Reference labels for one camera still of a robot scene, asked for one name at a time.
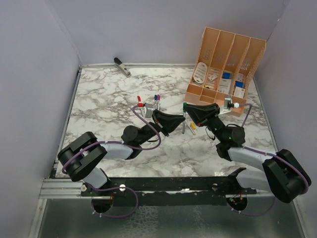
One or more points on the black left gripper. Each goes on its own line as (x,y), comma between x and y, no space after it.
(166,123)

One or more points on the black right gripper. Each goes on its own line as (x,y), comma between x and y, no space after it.
(200,114)

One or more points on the white pen green ink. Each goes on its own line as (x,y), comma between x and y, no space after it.
(183,123)

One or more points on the green pen cap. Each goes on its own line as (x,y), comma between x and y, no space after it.
(184,107)

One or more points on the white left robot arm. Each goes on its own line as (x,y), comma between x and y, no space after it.
(80,158)

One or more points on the white pen yellow ink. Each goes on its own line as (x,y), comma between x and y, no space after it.
(191,129)

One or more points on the white oval perforated item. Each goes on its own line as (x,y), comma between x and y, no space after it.
(200,73)

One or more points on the peach desk organizer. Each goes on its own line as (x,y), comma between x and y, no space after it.
(232,60)

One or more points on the black grey stapler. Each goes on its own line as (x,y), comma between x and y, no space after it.
(123,69)

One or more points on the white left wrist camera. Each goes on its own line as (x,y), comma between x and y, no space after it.
(147,109)

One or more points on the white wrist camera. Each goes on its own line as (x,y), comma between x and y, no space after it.
(147,109)
(228,105)

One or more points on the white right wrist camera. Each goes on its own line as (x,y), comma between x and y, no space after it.
(228,105)

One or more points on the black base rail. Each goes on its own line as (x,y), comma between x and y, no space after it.
(169,191)

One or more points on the aluminium frame profile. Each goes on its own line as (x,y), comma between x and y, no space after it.
(60,188)

